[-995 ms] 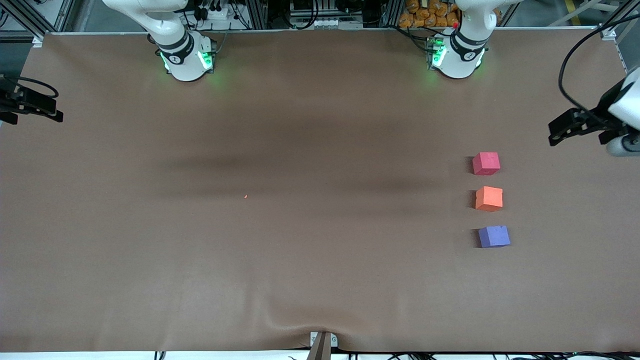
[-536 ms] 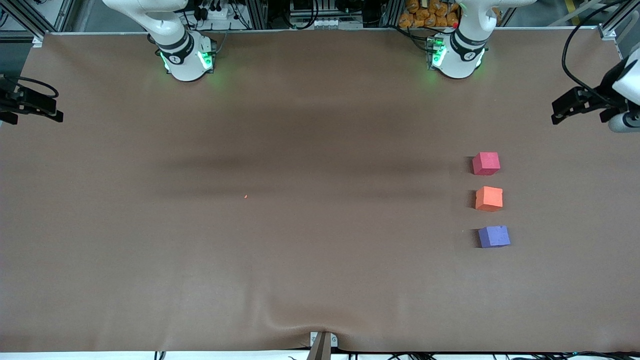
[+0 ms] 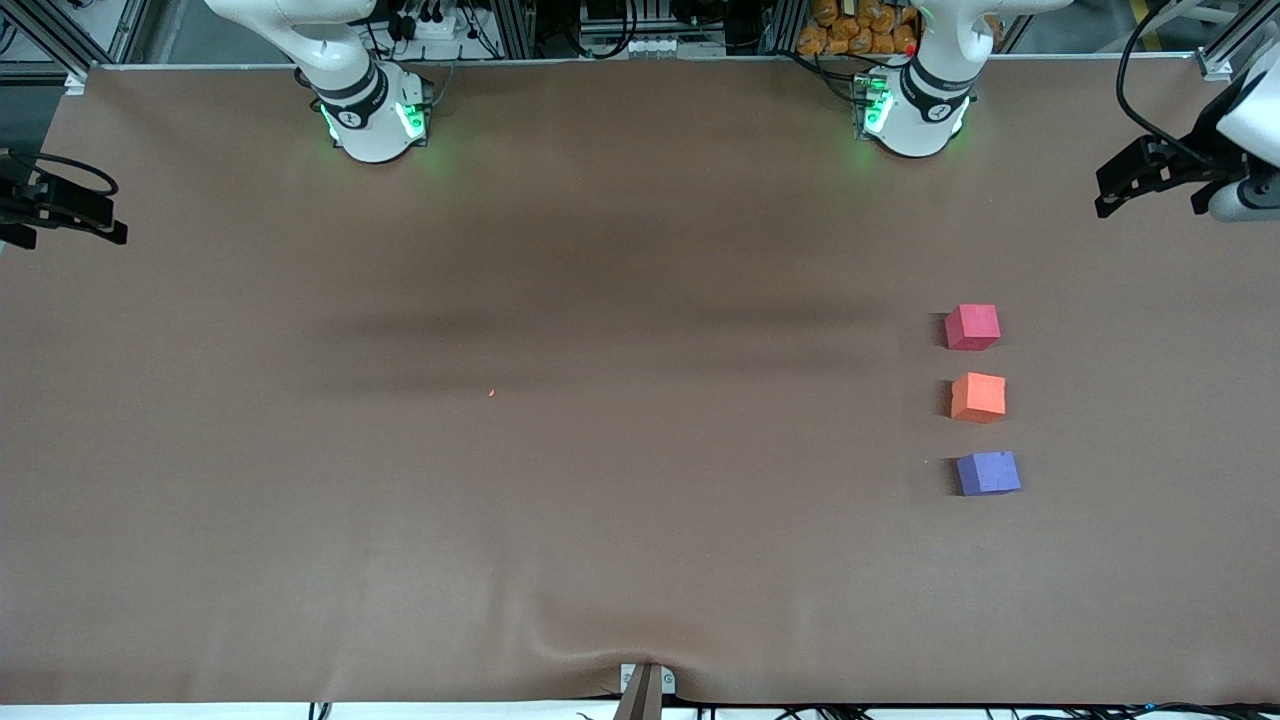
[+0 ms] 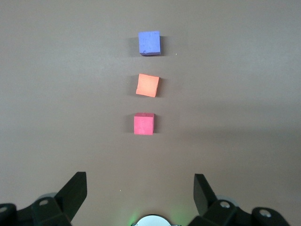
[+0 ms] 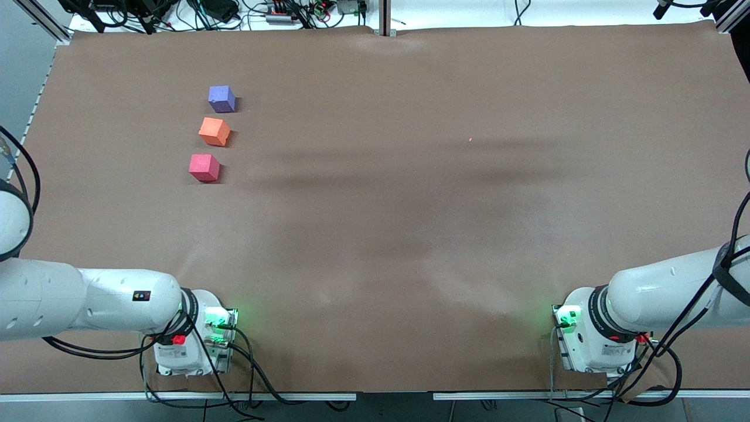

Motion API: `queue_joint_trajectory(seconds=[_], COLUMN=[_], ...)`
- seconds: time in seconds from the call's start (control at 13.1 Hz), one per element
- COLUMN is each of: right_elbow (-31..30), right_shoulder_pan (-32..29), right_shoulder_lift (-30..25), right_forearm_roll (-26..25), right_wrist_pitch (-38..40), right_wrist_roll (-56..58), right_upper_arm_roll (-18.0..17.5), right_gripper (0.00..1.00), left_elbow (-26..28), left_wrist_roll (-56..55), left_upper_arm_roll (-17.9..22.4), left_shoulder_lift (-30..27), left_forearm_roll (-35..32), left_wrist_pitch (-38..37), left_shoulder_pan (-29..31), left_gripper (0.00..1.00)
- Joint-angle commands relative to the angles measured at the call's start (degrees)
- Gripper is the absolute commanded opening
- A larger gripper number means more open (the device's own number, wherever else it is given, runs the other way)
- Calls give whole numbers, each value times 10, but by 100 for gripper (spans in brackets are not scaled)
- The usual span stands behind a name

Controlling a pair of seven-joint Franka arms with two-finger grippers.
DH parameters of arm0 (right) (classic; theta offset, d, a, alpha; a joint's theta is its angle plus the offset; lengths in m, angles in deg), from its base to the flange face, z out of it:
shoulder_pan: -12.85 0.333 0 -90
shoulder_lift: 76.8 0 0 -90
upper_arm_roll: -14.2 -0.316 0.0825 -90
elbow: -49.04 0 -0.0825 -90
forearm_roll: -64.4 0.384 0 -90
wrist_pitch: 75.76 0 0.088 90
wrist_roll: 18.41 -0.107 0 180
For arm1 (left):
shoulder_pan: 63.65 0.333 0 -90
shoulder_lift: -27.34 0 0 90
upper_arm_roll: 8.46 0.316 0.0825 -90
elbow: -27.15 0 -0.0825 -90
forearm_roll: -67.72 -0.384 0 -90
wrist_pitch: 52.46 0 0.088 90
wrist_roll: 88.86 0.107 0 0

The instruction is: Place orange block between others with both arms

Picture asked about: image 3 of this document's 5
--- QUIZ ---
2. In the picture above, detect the orange foam block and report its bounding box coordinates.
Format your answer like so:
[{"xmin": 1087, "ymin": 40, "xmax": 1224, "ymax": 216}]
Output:
[{"xmin": 950, "ymin": 372, "xmax": 1007, "ymax": 424}]

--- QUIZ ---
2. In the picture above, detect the red foam block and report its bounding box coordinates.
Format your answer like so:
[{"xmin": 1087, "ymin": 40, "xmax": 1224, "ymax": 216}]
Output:
[{"xmin": 944, "ymin": 304, "xmax": 1001, "ymax": 352}]

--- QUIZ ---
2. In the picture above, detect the bag of orange snacks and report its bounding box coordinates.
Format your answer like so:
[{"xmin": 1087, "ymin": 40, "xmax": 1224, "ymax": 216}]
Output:
[{"xmin": 797, "ymin": 0, "xmax": 919, "ymax": 57}]

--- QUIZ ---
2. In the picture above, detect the purple foam block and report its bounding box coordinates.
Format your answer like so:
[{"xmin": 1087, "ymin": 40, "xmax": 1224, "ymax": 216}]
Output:
[{"xmin": 955, "ymin": 451, "xmax": 1022, "ymax": 497}]

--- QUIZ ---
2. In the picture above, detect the white power strip with plugs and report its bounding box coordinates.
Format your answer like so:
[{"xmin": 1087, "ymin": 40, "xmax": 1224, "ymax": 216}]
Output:
[{"xmin": 398, "ymin": 8, "xmax": 471, "ymax": 43}]

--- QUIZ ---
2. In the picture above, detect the brown table mat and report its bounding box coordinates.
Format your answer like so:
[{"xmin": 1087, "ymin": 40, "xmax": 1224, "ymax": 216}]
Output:
[{"xmin": 0, "ymin": 55, "xmax": 1280, "ymax": 706}]

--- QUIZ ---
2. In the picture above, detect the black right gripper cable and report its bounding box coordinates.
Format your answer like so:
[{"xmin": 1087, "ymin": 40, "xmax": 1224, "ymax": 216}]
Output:
[{"xmin": 20, "ymin": 152, "xmax": 120, "ymax": 196}]

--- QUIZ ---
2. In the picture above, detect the aluminium frame corner post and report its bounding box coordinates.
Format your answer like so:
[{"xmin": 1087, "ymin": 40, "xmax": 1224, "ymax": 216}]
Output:
[
  {"xmin": 0, "ymin": 0, "xmax": 93, "ymax": 96},
  {"xmin": 1197, "ymin": 0, "xmax": 1280, "ymax": 81}
]

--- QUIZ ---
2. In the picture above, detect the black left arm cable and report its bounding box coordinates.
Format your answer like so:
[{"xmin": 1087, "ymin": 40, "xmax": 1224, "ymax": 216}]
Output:
[{"xmin": 1117, "ymin": 0, "xmax": 1206, "ymax": 163}]

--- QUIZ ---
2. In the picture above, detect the aluminium frame upright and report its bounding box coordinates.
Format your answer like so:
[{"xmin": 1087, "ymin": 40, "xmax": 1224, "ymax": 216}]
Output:
[
  {"xmin": 765, "ymin": 0, "xmax": 806, "ymax": 56},
  {"xmin": 497, "ymin": 0, "xmax": 538, "ymax": 59}
]

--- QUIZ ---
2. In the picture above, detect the metal clamp bracket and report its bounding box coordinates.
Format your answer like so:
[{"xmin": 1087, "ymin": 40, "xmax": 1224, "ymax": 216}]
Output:
[{"xmin": 615, "ymin": 662, "xmax": 677, "ymax": 720}]

